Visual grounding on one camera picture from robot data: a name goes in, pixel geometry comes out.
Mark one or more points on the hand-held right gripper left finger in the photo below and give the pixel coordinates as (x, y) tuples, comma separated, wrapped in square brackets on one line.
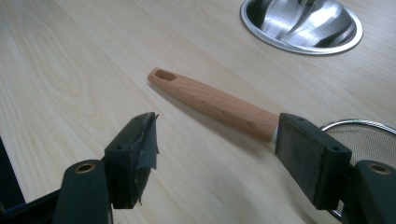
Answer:
[(130, 161)]

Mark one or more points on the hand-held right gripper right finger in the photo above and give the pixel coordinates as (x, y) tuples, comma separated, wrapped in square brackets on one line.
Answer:
[(306, 155)]

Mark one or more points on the stainless steel bowl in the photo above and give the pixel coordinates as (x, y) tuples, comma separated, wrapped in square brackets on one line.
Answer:
[(302, 25)]

